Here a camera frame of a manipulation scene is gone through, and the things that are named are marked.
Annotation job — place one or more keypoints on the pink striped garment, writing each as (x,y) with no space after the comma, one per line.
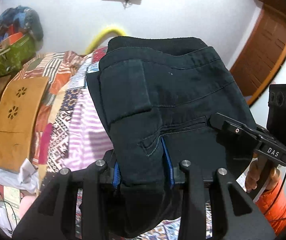
(88,140)

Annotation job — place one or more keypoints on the yellow curved headboard pad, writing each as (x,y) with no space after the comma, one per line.
(102,36)

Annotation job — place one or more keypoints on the black pants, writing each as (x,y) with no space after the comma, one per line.
(146,89)

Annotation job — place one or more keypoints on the patchwork patterned bedspread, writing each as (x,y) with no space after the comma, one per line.
(53,123)

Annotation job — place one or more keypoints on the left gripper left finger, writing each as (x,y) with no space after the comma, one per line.
(113,169)

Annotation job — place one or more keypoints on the wooden lap desk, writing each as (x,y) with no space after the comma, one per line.
(19,107)

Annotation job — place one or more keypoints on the orange sleeve forearm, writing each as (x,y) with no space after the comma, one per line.
(277,213)

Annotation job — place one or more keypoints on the brown wooden door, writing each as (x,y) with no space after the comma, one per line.
(263,54)

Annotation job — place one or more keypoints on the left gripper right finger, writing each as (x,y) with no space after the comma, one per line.
(173,174)

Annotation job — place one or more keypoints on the pile of clothes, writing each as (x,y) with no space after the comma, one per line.
(23,20)

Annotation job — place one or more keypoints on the white crumpled cloth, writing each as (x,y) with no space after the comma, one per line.
(26,179)

